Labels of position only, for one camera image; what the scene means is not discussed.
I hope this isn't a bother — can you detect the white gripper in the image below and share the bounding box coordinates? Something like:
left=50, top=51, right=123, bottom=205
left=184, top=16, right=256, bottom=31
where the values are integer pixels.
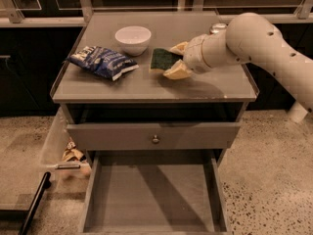
left=163, top=34, right=211, bottom=80

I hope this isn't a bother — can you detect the green yellow sponge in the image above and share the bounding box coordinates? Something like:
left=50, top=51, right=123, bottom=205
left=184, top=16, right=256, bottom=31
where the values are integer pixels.
left=150, top=48, right=182, bottom=72

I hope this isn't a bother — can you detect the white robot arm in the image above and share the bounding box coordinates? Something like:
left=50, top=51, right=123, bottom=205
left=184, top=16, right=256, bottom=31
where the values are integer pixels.
left=163, top=13, right=313, bottom=122

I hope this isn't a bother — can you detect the top drawer with knob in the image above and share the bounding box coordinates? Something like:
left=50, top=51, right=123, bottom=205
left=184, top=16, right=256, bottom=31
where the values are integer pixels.
left=67, top=122, right=241, bottom=151

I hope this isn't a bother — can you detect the grey drawer cabinet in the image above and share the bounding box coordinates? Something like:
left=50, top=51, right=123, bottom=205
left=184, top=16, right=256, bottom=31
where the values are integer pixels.
left=49, top=11, right=260, bottom=235

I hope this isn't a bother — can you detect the open middle drawer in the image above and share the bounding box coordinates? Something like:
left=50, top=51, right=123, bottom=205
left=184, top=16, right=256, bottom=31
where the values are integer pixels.
left=78, top=150, right=233, bottom=235

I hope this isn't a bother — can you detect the orange soda can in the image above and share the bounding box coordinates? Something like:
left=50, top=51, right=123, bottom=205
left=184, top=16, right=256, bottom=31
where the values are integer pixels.
left=209, top=23, right=227, bottom=34

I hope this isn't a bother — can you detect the white bowl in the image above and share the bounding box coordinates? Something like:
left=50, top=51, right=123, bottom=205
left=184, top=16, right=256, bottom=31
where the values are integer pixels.
left=114, top=26, right=152, bottom=56

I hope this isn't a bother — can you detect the blue chip bag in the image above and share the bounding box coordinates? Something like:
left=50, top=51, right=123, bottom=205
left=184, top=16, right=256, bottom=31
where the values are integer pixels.
left=67, top=46, right=139, bottom=81

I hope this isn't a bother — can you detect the crumpled snack wrapper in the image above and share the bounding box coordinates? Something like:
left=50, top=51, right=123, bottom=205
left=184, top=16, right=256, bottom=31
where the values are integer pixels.
left=62, top=141, right=85, bottom=162

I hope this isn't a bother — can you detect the clear plastic bin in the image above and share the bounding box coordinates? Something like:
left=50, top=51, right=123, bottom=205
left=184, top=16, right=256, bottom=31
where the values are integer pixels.
left=39, top=109, right=91, bottom=179

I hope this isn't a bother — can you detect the black bar handle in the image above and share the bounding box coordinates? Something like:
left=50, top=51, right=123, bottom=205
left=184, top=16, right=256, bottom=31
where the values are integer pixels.
left=18, top=171, right=51, bottom=235

